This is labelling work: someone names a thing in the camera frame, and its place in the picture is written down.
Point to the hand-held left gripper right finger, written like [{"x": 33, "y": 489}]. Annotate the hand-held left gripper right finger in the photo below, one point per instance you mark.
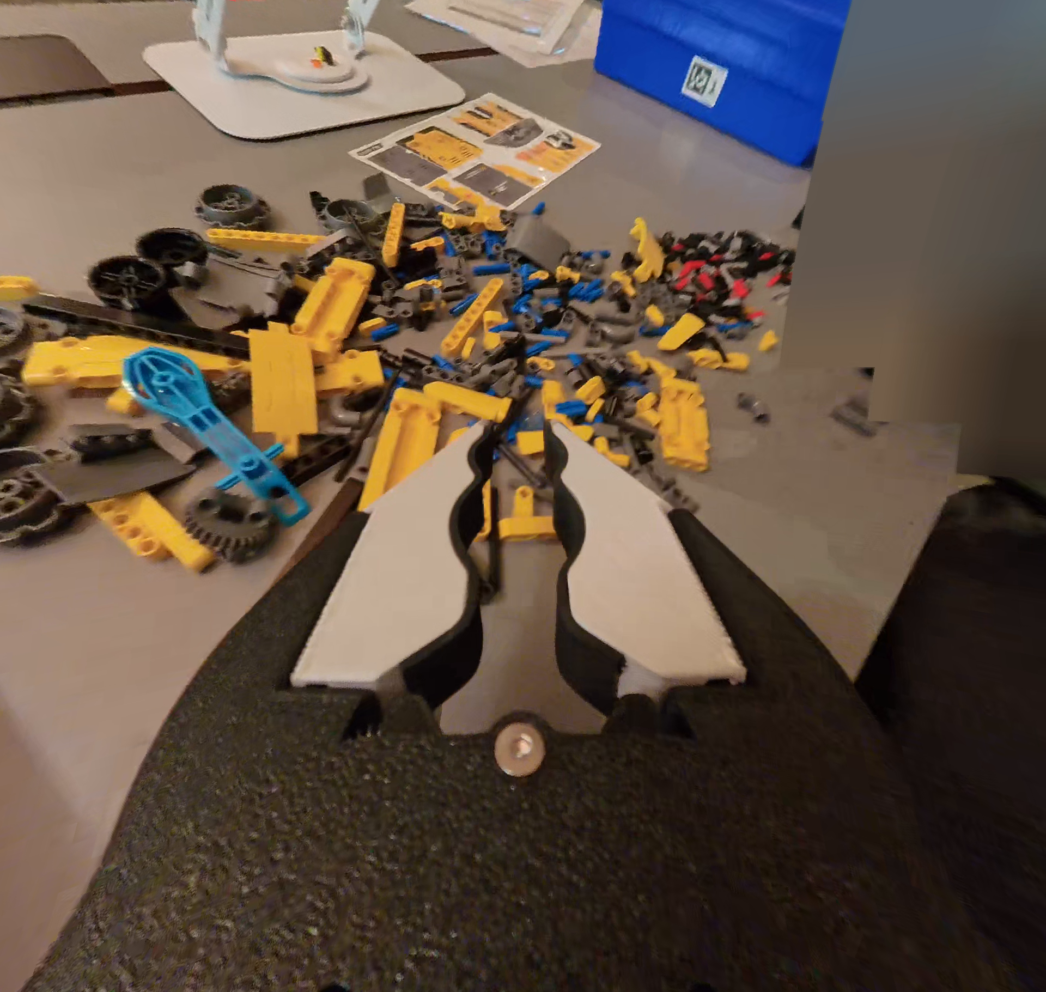
[{"x": 645, "y": 591}]

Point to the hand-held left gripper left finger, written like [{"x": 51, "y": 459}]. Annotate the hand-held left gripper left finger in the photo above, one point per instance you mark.
[{"x": 384, "y": 583}]

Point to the pile of yellow toy building parts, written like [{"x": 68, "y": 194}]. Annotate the pile of yellow toy building parts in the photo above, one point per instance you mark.
[{"x": 282, "y": 379}]

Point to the dark grey toy gear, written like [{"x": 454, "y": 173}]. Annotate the dark grey toy gear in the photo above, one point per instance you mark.
[{"x": 214, "y": 538}]

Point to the light blue plastic toy tool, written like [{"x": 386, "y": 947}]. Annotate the light blue plastic toy tool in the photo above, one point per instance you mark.
[{"x": 237, "y": 453}]

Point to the small grey toy connector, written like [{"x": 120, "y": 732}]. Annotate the small grey toy connector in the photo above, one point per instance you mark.
[{"x": 753, "y": 406}]

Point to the cluster of red black toy pins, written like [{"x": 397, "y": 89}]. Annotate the cluster of red black toy pins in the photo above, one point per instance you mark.
[{"x": 711, "y": 273}]

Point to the yellow sticker sheet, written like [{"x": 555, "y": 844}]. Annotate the yellow sticker sheet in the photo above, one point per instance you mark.
[{"x": 441, "y": 146}]

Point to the white book stand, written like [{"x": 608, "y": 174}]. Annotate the white book stand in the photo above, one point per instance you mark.
[{"x": 392, "y": 85}]

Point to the blue plastic bin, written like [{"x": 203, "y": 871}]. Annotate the blue plastic bin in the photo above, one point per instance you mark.
[{"x": 735, "y": 19}]

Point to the white paper sheets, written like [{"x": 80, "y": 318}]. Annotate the white paper sheets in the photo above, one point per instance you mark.
[{"x": 507, "y": 11}]

